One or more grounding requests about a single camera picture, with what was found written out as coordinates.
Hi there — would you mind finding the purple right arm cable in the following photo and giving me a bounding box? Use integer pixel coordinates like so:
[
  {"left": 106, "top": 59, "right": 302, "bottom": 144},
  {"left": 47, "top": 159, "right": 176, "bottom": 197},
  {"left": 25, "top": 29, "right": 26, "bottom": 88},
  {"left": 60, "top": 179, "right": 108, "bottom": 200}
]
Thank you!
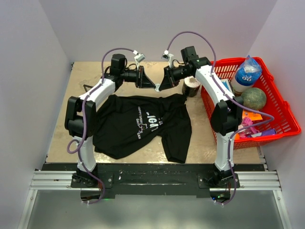
[{"left": 164, "top": 31, "right": 275, "bottom": 206}]

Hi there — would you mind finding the orange card packet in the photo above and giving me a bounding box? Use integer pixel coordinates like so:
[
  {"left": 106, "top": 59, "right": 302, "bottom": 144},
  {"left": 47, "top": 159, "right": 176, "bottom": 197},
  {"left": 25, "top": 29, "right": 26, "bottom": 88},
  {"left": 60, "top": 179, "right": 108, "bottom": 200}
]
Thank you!
[{"left": 242, "top": 110, "right": 263, "bottom": 122}]

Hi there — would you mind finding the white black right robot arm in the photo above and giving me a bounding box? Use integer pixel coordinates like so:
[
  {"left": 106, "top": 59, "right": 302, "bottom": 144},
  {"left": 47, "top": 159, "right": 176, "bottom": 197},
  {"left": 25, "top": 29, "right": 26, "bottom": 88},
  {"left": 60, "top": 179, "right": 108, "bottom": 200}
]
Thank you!
[{"left": 157, "top": 46, "right": 243, "bottom": 187}]

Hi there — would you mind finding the pink plastic toy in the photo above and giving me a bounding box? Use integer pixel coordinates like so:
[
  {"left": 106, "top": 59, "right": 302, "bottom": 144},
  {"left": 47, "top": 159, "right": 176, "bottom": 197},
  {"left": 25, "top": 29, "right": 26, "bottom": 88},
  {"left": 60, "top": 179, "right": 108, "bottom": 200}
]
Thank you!
[{"left": 238, "top": 117, "right": 259, "bottom": 139}]

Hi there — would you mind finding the blue white box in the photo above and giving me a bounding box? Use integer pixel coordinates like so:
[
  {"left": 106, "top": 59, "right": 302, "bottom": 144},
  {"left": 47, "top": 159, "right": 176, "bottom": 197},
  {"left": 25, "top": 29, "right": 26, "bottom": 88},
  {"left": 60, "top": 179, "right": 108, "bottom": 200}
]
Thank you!
[{"left": 221, "top": 79, "right": 234, "bottom": 93}]

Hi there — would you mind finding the black mounting base plate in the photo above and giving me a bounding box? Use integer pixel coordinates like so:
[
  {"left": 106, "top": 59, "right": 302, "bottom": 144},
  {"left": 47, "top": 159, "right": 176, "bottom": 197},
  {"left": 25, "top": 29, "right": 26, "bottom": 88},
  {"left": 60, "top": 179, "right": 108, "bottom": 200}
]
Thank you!
[{"left": 41, "top": 163, "right": 269, "bottom": 200}]

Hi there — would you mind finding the aluminium rail frame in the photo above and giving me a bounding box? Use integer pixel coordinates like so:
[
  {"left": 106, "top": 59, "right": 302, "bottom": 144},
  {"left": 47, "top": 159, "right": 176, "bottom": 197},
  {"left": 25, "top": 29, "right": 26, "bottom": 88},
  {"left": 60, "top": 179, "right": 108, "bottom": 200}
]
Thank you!
[{"left": 19, "top": 156, "right": 291, "bottom": 229}]

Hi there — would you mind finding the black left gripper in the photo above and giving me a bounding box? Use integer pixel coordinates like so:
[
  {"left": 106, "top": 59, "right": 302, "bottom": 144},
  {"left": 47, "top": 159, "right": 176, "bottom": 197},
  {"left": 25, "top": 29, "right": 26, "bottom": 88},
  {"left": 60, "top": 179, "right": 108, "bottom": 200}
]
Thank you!
[{"left": 121, "top": 66, "right": 156, "bottom": 89}]

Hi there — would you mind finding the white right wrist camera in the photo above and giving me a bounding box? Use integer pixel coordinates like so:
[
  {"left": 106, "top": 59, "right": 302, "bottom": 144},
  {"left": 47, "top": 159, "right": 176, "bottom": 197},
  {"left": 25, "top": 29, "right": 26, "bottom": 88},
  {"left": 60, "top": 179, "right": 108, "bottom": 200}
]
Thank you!
[{"left": 162, "top": 50, "right": 174, "bottom": 68}]

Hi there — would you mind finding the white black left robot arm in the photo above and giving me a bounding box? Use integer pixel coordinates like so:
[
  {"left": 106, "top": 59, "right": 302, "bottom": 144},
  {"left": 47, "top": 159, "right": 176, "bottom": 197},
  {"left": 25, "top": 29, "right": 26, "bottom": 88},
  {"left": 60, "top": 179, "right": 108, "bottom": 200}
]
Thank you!
[{"left": 64, "top": 51, "right": 155, "bottom": 187}]

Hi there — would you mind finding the red plastic basket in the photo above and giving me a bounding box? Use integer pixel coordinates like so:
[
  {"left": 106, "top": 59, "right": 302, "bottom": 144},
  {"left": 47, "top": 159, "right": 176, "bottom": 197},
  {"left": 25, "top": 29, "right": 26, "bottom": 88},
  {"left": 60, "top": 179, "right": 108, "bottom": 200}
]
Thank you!
[{"left": 201, "top": 57, "right": 301, "bottom": 149}]

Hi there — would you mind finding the black square frame stand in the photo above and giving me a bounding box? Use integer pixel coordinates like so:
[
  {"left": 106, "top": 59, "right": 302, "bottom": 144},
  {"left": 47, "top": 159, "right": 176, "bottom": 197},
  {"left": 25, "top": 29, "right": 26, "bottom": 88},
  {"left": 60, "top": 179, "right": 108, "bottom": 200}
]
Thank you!
[{"left": 83, "top": 84, "right": 93, "bottom": 92}]

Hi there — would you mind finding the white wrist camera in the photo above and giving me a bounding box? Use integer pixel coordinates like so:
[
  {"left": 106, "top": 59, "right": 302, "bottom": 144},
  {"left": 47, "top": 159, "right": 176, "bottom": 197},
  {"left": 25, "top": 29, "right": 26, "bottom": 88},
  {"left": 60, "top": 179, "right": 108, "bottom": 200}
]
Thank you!
[
  {"left": 133, "top": 50, "right": 145, "bottom": 70},
  {"left": 162, "top": 50, "right": 174, "bottom": 68}
]

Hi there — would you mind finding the green melon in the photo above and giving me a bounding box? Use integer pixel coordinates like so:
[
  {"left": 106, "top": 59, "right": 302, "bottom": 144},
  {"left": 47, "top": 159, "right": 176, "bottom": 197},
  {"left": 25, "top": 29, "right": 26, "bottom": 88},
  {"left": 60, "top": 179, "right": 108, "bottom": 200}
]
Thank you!
[{"left": 241, "top": 87, "right": 267, "bottom": 110}]

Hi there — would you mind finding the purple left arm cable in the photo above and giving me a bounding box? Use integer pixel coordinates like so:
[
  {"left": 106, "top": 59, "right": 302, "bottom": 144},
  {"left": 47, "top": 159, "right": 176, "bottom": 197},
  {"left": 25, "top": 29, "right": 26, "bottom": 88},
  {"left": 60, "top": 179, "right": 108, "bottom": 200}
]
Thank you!
[{"left": 66, "top": 47, "right": 139, "bottom": 205}]

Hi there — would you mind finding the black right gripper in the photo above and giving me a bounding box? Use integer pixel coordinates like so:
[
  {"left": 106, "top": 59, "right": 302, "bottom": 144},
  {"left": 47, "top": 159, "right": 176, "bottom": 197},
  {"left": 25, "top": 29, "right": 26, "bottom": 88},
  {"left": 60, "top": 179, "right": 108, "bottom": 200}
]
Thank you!
[{"left": 159, "top": 65, "right": 191, "bottom": 91}]

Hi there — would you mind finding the purple tube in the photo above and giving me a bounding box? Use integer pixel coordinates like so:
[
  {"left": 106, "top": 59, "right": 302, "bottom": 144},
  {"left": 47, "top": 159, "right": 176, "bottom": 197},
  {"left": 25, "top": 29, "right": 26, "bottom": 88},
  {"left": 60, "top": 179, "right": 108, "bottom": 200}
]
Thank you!
[{"left": 251, "top": 129, "right": 277, "bottom": 138}]

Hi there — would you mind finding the black printed t-shirt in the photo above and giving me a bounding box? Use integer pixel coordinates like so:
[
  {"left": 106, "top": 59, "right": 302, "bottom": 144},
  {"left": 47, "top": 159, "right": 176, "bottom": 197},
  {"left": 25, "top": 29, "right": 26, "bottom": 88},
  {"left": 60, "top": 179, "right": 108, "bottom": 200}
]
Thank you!
[{"left": 93, "top": 94, "right": 192, "bottom": 164}]

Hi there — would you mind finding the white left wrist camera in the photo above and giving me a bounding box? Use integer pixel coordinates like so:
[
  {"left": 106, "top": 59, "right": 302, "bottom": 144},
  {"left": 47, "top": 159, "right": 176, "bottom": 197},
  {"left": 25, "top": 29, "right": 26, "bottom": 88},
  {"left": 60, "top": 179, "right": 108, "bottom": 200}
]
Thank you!
[{"left": 133, "top": 50, "right": 145, "bottom": 70}]

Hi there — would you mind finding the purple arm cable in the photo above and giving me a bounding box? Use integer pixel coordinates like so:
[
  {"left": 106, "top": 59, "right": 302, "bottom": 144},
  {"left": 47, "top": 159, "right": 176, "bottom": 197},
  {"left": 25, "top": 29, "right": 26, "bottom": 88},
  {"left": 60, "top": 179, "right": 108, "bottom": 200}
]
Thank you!
[
  {"left": 164, "top": 31, "right": 275, "bottom": 206},
  {"left": 66, "top": 47, "right": 139, "bottom": 205}
]

